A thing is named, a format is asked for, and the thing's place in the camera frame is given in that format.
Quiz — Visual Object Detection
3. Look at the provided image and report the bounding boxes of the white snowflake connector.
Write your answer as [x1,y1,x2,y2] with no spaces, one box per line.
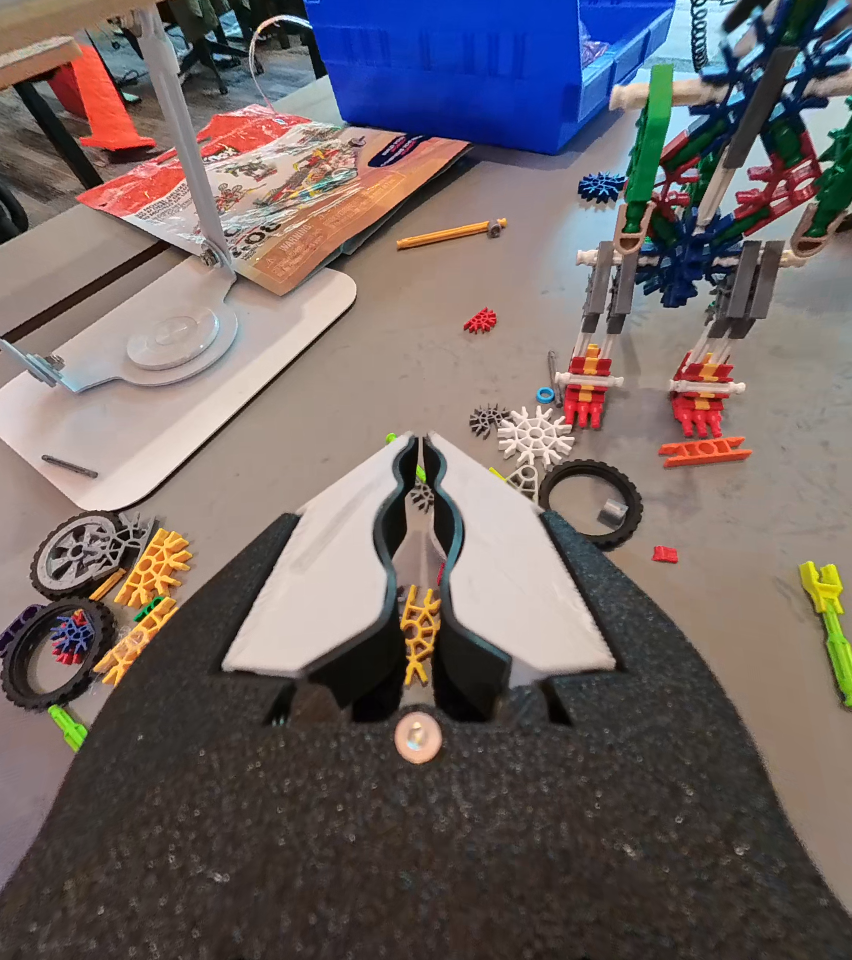
[497,405,576,468]

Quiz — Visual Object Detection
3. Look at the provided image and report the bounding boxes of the grey snowflake connector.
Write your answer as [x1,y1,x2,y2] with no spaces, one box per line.
[107,511,159,556]

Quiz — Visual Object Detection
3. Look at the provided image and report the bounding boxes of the yellow fan connector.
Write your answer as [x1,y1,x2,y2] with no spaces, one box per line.
[399,585,444,687]
[92,600,180,687]
[114,528,193,607]

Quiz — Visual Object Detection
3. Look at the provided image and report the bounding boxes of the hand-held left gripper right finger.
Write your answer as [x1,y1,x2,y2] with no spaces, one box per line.
[423,432,617,714]

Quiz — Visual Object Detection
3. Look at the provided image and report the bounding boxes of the white cable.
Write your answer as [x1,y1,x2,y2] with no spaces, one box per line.
[248,13,300,108]

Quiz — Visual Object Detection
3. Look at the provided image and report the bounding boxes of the lime rod with yellow clip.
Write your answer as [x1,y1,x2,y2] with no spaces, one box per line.
[798,561,852,710]

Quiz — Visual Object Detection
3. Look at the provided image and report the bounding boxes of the red toy packaging bag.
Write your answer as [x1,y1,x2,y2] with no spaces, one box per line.
[77,105,472,297]

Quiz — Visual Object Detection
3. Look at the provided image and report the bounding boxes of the lime green rod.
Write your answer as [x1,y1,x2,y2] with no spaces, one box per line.
[47,703,90,751]

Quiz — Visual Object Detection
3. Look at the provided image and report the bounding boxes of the blue plastic bin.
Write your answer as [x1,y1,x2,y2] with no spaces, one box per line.
[304,0,676,155]

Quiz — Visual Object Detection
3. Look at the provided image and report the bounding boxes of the tan desk with dark leg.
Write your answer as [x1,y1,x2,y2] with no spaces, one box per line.
[0,37,105,189]

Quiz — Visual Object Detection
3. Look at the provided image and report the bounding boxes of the clear bag of parts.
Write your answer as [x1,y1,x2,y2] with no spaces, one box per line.
[579,21,613,70]

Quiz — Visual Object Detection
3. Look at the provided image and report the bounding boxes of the black coiled cable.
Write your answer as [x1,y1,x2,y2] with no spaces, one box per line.
[690,0,714,70]

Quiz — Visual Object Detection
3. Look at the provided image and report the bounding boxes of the colourful toy robot model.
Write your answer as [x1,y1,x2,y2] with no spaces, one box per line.
[574,0,852,441]

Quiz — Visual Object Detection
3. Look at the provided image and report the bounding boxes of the yellow rod with grey end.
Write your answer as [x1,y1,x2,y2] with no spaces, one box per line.
[396,217,508,251]

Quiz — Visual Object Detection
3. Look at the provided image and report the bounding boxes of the blue and red connector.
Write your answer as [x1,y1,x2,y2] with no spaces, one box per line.
[51,609,95,665]

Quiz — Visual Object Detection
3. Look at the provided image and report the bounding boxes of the purple connector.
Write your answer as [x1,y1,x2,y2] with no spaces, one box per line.
[0,603,45,657]

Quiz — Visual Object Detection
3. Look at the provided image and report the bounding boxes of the white document stand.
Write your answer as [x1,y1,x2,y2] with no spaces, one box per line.
[0,0,358,513]

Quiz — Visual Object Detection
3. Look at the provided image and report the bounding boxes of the orange traffic cone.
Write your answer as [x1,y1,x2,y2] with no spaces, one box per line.
[47,45,157,151]

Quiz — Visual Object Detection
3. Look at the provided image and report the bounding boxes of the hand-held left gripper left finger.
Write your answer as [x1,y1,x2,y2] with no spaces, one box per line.
[222,433,423,710]

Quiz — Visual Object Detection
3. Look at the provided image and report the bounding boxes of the grey spoked wheel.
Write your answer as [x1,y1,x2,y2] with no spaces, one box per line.
[30,510,135,600]

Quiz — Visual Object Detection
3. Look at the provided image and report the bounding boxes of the black rubber tire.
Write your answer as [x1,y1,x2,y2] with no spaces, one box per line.
[538,459,643,549]
[0,598,116,712]

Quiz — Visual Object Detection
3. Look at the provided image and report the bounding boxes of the orange bar connector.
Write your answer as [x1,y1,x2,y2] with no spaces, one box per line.
[658,436,753,469]

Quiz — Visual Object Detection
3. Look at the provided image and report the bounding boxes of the small dark blue snowflake connector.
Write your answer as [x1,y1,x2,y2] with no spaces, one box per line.
[577,171,628,205]

